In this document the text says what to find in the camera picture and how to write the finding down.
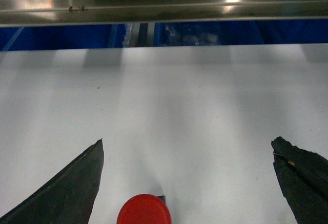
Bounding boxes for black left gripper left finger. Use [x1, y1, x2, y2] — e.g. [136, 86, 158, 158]
[1, 139, 104, 223]

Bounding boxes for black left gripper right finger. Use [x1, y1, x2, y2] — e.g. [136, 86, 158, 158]
[271, 137, 327, 223]

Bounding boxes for red push button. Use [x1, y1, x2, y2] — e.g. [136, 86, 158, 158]
[116, 194, 172, 224]

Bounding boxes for blue bin under shelf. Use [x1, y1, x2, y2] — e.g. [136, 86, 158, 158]
[154, 19, 327, 47]

